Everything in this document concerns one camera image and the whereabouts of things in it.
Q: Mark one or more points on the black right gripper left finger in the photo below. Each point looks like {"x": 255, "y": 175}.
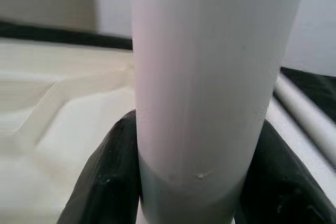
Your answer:
{"x": 105, "y": 182}

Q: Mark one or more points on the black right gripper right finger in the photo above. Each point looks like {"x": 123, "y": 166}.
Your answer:
{"x": 283, "y": 197}

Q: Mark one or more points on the white plastic table leg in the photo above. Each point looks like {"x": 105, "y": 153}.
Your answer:
{"x": 294, "y": 150}
{"x": 309, "y": 124}
{"x": 204, "y": 77}

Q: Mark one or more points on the white plastic children table top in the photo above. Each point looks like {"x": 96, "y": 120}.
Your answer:
{"x": 52, "y": 129}

